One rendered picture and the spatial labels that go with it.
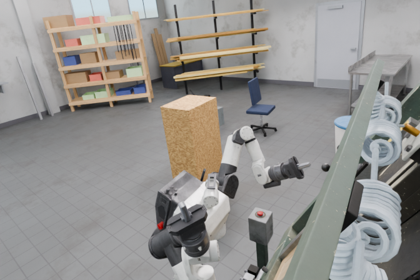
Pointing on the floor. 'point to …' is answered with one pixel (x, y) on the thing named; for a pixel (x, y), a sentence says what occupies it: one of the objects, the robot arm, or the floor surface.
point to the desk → (167, 70)
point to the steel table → (394, 62)
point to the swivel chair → (259, 105)
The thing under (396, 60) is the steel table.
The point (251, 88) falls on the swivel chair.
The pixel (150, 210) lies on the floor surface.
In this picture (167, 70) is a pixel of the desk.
